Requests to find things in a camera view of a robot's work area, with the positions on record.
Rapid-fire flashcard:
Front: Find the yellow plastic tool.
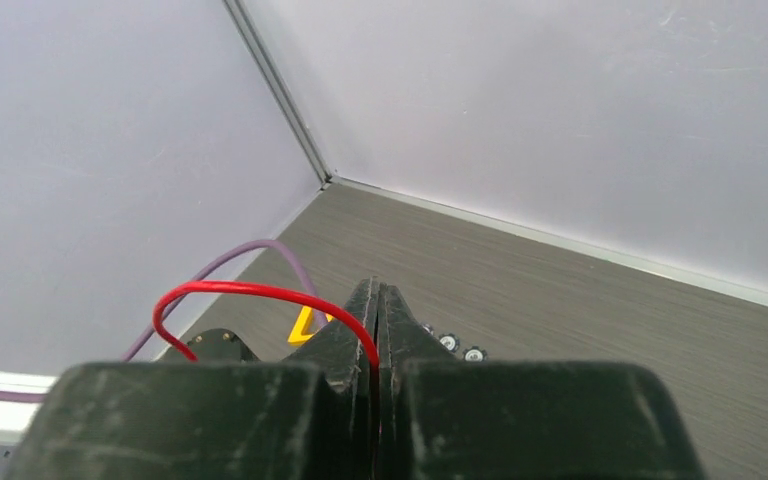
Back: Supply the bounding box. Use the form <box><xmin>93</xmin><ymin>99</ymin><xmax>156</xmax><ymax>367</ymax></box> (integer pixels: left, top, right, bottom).
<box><xmin>287</xmin><ymin>306</ymin><xmax>333</xmax><ymax>347</ymax></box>

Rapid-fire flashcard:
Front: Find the red wire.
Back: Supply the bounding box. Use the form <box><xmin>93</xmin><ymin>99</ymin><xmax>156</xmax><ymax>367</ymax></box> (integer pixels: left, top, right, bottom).
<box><xmin>152</xmin><ymin>280</ymin><xmax>382</xmax><ymax>372</ymax></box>

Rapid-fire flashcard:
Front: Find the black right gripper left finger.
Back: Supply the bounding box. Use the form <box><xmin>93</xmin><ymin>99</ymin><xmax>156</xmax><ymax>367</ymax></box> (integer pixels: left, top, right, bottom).
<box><xmin>6</xmin><ymin>276</ymin><xmax>382</xmax><ymax>480</ymax></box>

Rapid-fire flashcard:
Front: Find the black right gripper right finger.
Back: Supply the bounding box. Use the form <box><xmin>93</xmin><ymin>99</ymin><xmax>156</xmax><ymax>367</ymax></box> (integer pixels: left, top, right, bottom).
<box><xmin>376</xmin><ymin>285</ymin><xmax>705</xmax><ymax>479</ymax></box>

